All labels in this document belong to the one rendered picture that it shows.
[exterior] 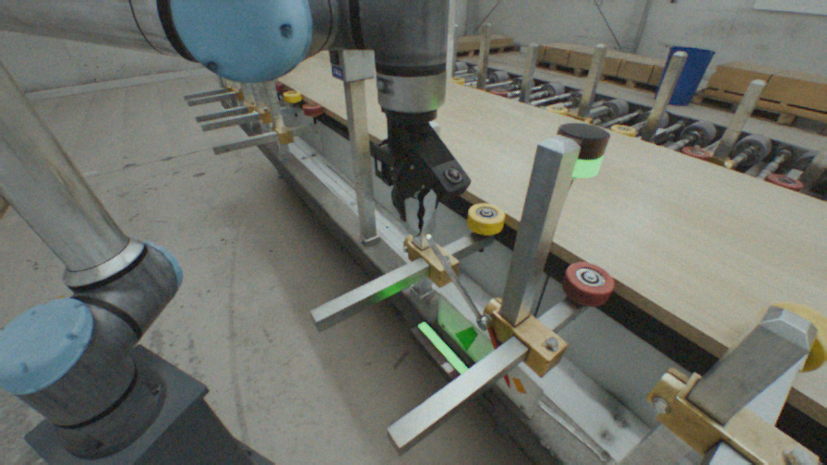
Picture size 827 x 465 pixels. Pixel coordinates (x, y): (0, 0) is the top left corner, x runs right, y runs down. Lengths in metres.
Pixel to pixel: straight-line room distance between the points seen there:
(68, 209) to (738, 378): 0.95
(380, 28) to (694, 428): 0.54
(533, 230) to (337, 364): 1.25
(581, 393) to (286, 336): 1.28
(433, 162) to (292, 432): 1.23
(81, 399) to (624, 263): 1.00
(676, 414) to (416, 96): 0.46
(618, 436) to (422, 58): 0.75
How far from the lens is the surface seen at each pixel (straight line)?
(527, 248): 0.48
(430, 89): 0.44
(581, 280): 0.65
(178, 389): 0.96
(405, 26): 0.42
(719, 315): 0.72
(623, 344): 0.78
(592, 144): 0.44
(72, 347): 0.79
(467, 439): 1.42
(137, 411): 0.91
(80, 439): 0.93
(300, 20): 0.31
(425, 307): 0.81
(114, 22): 0.38
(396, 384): 1.50
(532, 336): 0.58
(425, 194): 0.52
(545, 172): 0.43
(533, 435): 0.70
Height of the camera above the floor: 1.32
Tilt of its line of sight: 37 degrees down
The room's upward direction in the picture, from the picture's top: straight up
